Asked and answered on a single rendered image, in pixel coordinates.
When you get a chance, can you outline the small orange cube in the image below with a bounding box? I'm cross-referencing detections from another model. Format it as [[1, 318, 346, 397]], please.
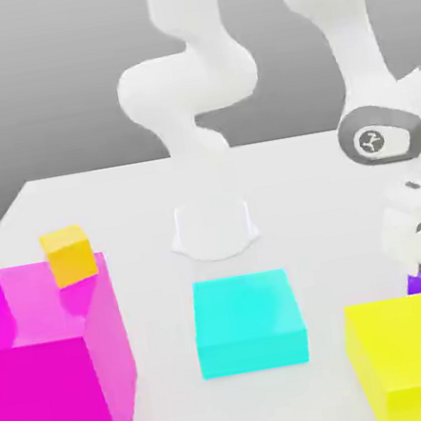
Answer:
[[37, 221, 102, 292]]

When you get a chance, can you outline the large yellow box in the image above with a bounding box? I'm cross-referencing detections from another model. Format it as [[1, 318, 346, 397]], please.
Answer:
[[338, 292, 421, 421]]

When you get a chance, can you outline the large magenta box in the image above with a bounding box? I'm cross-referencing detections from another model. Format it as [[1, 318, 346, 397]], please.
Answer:
[[0, 248, 147, 421]]

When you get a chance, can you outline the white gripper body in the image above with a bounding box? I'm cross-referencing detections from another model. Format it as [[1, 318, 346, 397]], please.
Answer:
[[374, 199, 421, 282]]

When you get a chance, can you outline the large cyan box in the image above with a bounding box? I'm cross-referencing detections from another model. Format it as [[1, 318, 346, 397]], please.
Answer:
[[185, 265, 313, 383]]

